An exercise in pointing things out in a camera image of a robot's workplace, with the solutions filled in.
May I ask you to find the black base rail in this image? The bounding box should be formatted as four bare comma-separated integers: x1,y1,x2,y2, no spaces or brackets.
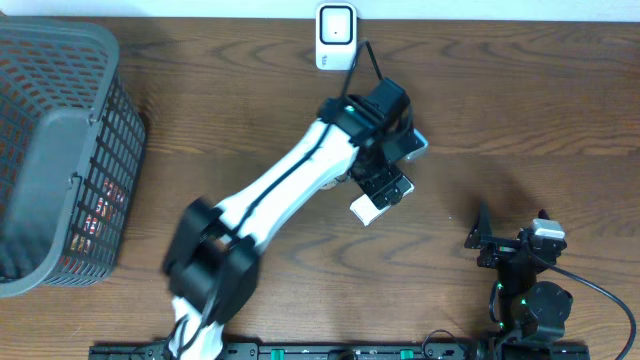
88,342,590,360

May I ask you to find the white barcode scanner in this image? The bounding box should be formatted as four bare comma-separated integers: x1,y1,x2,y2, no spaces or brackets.
315,2,358,71

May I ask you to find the white green carton box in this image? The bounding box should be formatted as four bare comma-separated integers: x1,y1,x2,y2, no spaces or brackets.
349,179,415,226

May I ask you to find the green lid jar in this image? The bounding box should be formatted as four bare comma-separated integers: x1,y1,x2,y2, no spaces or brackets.
320,174,350,190

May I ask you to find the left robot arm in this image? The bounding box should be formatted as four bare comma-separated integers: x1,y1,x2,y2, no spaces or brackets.
162,78,413,359

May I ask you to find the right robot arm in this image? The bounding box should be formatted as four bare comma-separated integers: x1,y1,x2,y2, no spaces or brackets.
464,204,573,359

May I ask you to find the grey plastic basket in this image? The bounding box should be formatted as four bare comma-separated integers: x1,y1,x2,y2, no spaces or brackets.
1,17,147,298

